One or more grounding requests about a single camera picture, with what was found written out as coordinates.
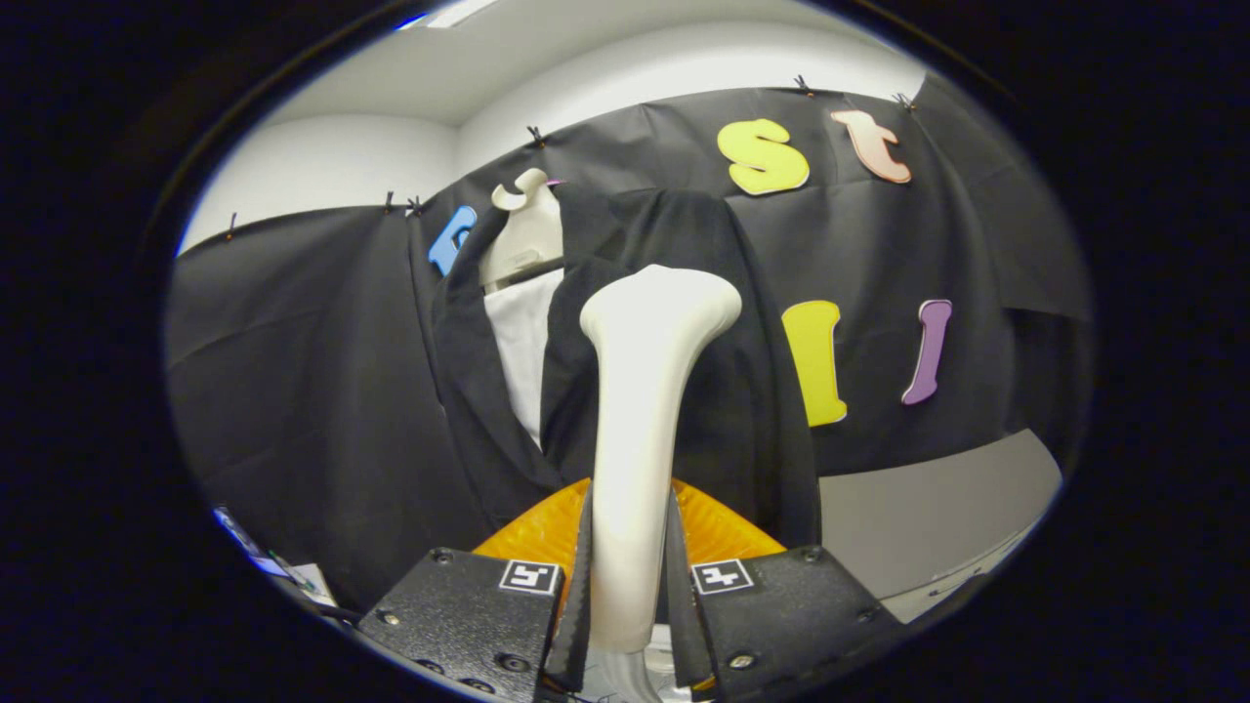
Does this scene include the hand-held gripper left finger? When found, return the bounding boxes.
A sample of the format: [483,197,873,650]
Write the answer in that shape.
[356,478,594,702]

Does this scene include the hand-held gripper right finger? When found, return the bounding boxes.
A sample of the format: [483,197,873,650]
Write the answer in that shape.
[667,478,904,690]

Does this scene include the white garment steamer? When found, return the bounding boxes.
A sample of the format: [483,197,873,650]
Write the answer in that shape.
[579,264,743,700]

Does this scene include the black blazer jacket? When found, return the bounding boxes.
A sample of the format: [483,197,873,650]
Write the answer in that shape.
[430,181,823,548]

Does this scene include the white shirt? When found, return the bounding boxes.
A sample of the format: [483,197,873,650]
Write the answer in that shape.
[483,269,565,450]

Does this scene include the grey cabinet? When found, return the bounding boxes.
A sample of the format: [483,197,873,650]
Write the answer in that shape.
[818,428,1063,624]

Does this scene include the black backdrop cloth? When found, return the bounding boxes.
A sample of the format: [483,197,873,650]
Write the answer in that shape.
[166,73,1093,611]

